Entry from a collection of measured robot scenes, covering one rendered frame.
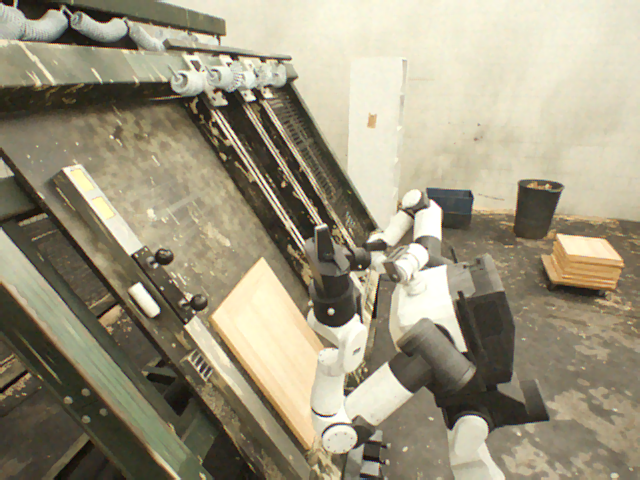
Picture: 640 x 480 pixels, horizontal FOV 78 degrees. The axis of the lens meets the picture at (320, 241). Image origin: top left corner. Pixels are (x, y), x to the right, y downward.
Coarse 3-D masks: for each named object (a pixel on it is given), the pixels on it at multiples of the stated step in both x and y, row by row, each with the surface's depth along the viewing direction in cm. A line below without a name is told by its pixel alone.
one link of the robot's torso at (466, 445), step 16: (464, 416) 112; (448, 432) 125; (464, 432) 112; (480, 432) 110; (448, 448) 121; (464, 448) 114; (480, 448) 119; (464, 464) 118; (480, 464) 119; (496, 464) 133
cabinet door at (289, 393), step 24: (264, 264) 136; (240, 288) 119; (264, 288) 130; (216, 312) 105; (240, 312) 114; (264, 312) 124; (288, 312) 136; (240, 336) 109; (264, 336) 119; (288, 336) 130; (312, 336) 142; (240, 360) 107; (264, 360) 114; (288, 360) 124; (312, 360) 136; (264, 384) 109; (288, 384) 119; (312, 384) 130; (288, 408) 113; (312, 432) 118
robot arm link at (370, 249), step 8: (360, 248) 146; (368, 248) 145; (376, 248) 147; (384, 248) 149; (368, 256) 144; (376, 256) 146; (384, 256) 148; (368, 264) 145; (376, 264) 145; (384, 272) 148
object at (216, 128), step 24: (240, 72) 136; (192, 96) 139; (216, 96) 140; (216, 120) 141; (216, 144) 144; (240, 144) 148; (240, 168) 146; (264, 192) 148; (264, 216) 151; (288, 240) 153
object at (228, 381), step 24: (72, 168) 84; (72, 192) 84; (96, 192) 87; (96, 216) 85; (120, 216) 89; (120, 240) 87; (120, 264) 88; (168, 312) 91; (192, 336) 92; (216, 360) 95; (216, 384) 96; (240, 384) 98; (240, 408) 97; (264, 408) 102; (264, 432) 99; (288, 456) 102
